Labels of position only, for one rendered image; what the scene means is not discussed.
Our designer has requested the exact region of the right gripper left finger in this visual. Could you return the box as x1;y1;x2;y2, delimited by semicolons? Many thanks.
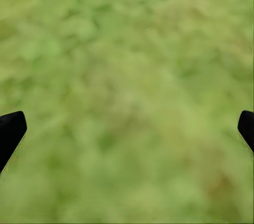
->
0;111;27;173

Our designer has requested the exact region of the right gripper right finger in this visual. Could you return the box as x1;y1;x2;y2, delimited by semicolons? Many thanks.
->
238;110;254;152

